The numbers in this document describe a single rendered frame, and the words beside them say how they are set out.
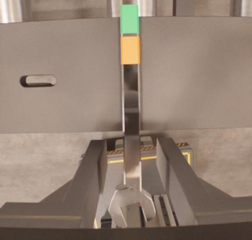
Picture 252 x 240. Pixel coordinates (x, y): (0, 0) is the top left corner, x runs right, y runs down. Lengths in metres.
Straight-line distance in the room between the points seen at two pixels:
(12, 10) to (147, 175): 1.03
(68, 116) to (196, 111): 0.11
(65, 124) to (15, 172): 1.65
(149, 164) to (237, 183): 0.95
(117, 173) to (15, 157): 0.90
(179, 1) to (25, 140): 1.41
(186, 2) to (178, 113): 0.45
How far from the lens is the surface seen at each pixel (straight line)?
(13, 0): 0.50
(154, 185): 1.24
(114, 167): 1.16
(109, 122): 0.15
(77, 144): 1.48
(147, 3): 0.43
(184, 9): 0.58
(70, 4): 1.42
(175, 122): 0.16
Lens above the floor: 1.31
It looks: 76 degrees down
